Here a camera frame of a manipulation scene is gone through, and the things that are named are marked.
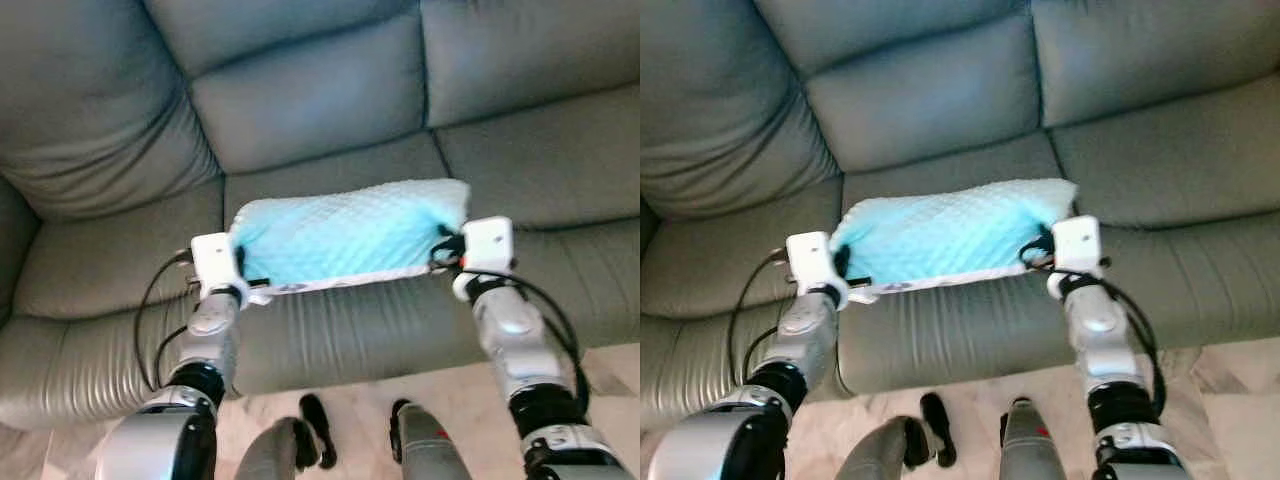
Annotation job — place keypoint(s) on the teal dotted pillow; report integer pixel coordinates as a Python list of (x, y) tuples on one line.
[(950, 235), (340, 235)]

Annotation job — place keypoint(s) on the large green leather sofa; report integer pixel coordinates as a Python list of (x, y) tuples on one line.
[(930, 90), (320, 90)]

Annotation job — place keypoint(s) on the grey robot left leg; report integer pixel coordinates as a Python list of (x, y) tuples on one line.
[(285, 450), (890, 450)]

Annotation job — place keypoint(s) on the grey robot leg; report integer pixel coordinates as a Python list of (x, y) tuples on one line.
[(890, 450), (285, 450), (1030, 450), (430, 450)]

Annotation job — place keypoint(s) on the grey robot right leg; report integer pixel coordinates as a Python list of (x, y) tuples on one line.
[(430, 450), (1030, 450)]

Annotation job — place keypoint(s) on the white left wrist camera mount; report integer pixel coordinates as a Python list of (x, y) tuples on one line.
[(212, 265), (812, 265)]

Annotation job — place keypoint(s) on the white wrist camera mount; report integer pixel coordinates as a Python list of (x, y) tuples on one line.
[(488, 245), (1078, 243), (812, 265), (212, 265)]

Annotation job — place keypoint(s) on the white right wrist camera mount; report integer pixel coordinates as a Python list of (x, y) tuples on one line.
[(1078, 243), (488, 245)]

